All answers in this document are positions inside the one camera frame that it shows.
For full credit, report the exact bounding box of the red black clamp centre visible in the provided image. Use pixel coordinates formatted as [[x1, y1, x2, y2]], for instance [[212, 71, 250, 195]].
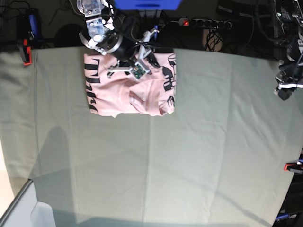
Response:
[[153, 25, 159, 40]]

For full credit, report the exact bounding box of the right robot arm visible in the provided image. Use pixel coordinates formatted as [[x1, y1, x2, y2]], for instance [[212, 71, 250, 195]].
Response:
[[76, 0, 160, 80]]

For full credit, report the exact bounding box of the black power strip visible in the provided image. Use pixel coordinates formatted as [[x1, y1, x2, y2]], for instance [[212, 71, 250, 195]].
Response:
[[178, 18, 232, 30]]

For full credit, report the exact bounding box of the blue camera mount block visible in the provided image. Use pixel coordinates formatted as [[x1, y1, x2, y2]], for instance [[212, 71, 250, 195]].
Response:
[[115, 0, 182, 10]]

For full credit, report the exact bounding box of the red black clamp left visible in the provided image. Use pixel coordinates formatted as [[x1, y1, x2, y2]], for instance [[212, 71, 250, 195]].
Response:
[[16, 13, 39, 66]]

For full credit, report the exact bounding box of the red black clamp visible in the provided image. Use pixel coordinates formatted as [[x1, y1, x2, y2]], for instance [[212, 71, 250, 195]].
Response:
[[284, 159, 303, 174], [153, 25, 159, 40], [16, 13, 39, 66]]

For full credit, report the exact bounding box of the white plastic bin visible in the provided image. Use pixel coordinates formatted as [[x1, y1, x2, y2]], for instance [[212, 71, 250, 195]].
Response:
[[30, 201, 56, 227]]

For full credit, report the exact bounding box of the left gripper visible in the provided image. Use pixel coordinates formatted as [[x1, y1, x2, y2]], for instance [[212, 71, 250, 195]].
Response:
[[274, 60, 303, 101]]

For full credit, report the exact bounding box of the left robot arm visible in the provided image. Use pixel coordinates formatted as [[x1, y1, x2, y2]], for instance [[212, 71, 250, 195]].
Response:
[[255, 0, 303, 101]]

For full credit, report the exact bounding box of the pink t-shirt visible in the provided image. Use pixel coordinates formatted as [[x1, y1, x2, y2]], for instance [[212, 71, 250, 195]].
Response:
[[84, 53, 177, 118]]

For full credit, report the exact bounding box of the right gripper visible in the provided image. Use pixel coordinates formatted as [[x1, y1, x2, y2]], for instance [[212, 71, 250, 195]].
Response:
[[106, 29, 160, 80]]

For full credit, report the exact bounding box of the red black clamp right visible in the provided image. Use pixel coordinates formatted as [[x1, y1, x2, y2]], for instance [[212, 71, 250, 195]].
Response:
[[284, 159, 303, 174]]

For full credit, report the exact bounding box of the grey-green table cloth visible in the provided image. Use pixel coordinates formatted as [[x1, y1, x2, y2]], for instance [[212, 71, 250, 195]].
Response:
[[0, 47, 303, 227]]

